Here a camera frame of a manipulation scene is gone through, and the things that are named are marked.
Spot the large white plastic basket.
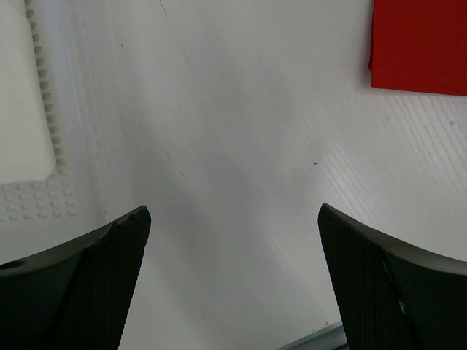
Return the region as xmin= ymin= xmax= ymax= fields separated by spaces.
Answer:
xmin=0 ymin=0 xmax=125 ymax=234

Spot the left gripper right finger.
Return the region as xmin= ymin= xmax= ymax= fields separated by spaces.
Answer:
xmin=317 ymin=204 xmax=466 ymax=349

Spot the aluminium mounting rail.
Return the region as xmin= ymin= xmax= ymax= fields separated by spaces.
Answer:
xmin=279 ymin=322 xmax=348 ymax=350

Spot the red paper napkin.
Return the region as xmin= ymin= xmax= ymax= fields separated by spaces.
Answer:
xmin=368 ymin=0 xmax=466 ymax=96

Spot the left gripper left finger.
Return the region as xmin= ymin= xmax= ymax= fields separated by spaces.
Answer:
xmin=1 ymin=206 xmax=151 ymax=349

